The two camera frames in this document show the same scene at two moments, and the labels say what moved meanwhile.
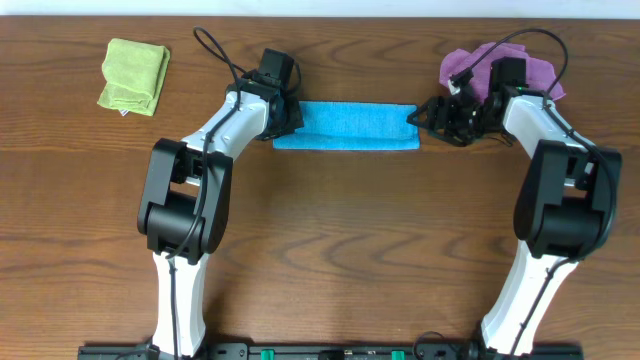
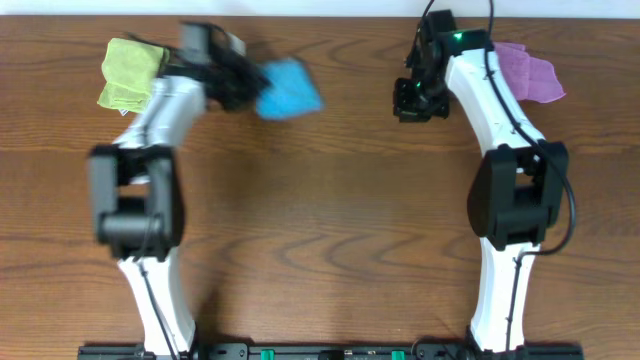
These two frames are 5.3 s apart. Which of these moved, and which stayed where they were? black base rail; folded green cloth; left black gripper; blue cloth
Moved: blue cloth; left black gripper
Stayed: folded green cloth; black base rail
